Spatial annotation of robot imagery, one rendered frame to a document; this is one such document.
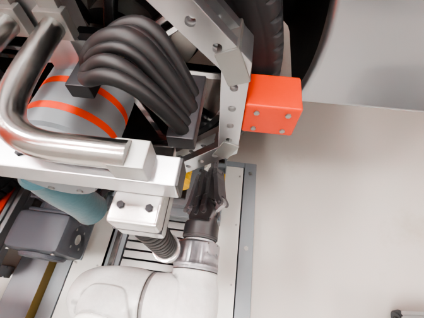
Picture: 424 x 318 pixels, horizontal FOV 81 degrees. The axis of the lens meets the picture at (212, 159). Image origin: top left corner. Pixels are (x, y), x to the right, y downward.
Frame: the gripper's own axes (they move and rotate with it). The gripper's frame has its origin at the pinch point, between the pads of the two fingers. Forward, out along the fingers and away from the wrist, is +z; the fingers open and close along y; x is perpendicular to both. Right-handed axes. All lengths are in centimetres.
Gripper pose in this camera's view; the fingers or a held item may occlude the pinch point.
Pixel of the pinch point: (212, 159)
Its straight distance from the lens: 62.5
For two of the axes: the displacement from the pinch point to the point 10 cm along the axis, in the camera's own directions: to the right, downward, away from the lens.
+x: -7.0, -4.3, -5.7
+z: 1.3, -8.6, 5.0
